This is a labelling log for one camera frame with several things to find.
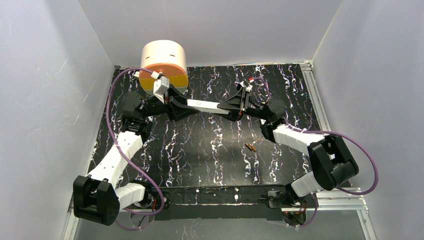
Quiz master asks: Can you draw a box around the long white rectangular block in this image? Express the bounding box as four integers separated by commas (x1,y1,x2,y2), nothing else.
187,99,230,115

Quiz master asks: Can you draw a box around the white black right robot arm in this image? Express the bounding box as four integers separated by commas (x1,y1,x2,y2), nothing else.
217,87,359,205

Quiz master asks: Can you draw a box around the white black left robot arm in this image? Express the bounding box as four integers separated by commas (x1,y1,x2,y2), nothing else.
73,85,199,226

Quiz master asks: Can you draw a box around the orange green battery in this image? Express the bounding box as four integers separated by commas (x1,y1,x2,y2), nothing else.
244,143,253,151

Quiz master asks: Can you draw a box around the cylindrical drawer box orange front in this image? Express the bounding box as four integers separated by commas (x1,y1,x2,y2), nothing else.
140,39,189,94

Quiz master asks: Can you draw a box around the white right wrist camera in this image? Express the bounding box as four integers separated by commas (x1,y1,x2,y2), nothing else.
240,77,255,93

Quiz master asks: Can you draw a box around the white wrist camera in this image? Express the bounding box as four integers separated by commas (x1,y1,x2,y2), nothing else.
150,71,170,104
240,77,255,93

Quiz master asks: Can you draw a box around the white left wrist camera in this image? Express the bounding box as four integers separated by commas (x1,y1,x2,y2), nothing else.
150,71,170,104

